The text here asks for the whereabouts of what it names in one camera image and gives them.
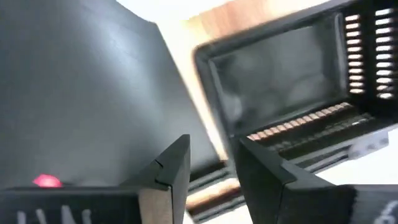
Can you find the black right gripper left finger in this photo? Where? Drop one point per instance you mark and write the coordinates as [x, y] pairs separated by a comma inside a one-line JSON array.
[[174, 161]]

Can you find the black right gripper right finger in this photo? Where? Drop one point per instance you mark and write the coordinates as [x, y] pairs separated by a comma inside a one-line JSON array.
[[280, 199]]

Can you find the black slotted plastic basket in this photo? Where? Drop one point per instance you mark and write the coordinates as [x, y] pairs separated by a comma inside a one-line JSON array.
[[280, 71]]

